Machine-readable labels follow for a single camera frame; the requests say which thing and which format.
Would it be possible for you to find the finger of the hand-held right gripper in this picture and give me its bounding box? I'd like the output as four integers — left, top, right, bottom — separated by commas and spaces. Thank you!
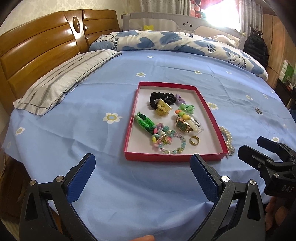
238, 145, 278, 176
257, 136, 296, 163

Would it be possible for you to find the person's right hand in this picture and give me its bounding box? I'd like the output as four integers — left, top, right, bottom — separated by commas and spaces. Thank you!
265, 197, 294, 232

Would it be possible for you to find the clear hair comb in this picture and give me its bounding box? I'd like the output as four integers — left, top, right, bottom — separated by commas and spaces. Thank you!
186, 115, 205, 135

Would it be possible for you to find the grey striped pillow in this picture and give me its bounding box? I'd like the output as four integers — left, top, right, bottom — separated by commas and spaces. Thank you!
13, 50, 123, 116

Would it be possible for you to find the pastel bead bracelet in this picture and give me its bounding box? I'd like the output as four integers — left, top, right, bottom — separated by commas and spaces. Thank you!
150, 123, 173, 151

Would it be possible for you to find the black scrunchie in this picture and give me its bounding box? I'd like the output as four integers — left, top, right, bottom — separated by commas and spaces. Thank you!
149, 91, 177, 109

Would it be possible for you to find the red shallow box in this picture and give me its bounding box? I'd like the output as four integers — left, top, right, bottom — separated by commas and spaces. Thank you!
124, 81, 227, 163

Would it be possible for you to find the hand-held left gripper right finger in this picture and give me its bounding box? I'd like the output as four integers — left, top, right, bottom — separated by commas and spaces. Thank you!
185, 153, 267, 241

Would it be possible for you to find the purple bow hair tie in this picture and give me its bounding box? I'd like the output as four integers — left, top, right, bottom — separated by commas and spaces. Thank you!
174, 93, 186, 105

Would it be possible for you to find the stack of red boxes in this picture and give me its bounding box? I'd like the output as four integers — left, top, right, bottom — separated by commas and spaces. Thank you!
191, 0, 208, 18

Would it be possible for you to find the grey bed guard rail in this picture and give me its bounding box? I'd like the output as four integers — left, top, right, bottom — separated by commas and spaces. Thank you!
122, 12, 245, 50

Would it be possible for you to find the blue heart print quilt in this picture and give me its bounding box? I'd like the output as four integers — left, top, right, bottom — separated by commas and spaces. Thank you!
89, 31, 269, 80

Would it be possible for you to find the gold square wristwatch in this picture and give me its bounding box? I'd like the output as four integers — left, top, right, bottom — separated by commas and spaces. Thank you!
174, 116, 197, 133

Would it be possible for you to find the green bow hair tie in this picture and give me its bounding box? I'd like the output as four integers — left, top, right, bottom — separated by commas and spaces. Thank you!
178, 103, 195, 114

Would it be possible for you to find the crystal bead bracelet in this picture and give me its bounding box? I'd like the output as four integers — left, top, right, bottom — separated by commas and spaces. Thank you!
159, 131, 187, 155

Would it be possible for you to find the wooden wardrobe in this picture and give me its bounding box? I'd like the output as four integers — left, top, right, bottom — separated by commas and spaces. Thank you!
262, 9, 296, 88

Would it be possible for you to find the grey patterned curtain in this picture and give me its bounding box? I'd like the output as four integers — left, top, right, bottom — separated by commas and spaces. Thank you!
239, 0, 264, 35
172, 0, 192, 15

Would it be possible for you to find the person's left hand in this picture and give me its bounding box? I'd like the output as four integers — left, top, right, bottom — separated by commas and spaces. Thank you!
129, 235, 156, 241

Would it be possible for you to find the yellow hair claw clip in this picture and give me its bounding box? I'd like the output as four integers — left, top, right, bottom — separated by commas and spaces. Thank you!
154, 98, 173, 117

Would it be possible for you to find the blue floral bed sheet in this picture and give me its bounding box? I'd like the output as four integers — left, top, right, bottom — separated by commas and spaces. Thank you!
5, 50, 296, 241

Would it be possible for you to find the black padded jacket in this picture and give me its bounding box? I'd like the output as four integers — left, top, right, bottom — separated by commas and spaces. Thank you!
244, 25, 269, 69

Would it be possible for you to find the green braided hair band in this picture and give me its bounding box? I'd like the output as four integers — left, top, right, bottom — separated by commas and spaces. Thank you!
134, 112, 159, 135

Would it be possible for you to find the wooden headboard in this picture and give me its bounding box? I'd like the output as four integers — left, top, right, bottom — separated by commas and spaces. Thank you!
0, 9, 121, 112

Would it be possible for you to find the pearl bracelet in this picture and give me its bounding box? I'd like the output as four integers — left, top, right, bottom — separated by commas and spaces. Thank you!
218, 125, 235, 159

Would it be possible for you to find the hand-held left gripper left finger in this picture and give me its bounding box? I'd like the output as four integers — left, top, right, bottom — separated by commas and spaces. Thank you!
20, 153, 97, 241

